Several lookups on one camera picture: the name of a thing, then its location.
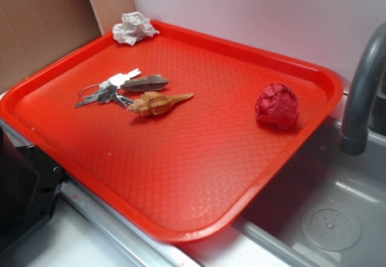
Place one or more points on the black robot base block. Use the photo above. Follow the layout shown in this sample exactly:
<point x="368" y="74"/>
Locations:
<point x="30" y="184"/>

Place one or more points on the red plastic tray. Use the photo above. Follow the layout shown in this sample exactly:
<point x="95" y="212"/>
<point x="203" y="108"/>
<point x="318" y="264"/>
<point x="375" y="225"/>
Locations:
<point x="188" y="173"/>

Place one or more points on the striped brown conch seashell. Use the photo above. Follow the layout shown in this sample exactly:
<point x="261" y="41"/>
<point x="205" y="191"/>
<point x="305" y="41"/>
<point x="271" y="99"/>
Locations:
<point x="153" y="103"/>

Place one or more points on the crumpled red paper ball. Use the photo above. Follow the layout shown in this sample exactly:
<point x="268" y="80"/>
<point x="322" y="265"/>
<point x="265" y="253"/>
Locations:
<point x="277" y="105"/>

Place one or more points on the silver key bunch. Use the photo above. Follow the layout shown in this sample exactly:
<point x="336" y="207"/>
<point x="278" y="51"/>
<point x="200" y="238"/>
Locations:
<point x="107" y="90"/>

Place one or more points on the crumpled white paper tissue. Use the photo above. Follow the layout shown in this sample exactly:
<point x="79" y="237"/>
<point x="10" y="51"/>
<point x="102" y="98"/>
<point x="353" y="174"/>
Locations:
<point x="133" y="28"/>

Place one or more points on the grey curved faucet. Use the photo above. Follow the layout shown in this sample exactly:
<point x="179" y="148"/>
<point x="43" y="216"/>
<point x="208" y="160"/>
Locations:
<point x="365" y="106"/>

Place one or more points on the grey plastic sink basin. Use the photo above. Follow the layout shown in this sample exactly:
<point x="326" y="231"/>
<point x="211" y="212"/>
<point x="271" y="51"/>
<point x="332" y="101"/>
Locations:
<point x="268" y="232"/>

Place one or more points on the round grey sink drain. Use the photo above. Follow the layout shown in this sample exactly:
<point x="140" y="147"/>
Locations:
<point x="331" y="227"/>

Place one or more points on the brown cardboard panel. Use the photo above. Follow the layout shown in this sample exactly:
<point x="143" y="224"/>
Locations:
<point x="36" y="33"/>

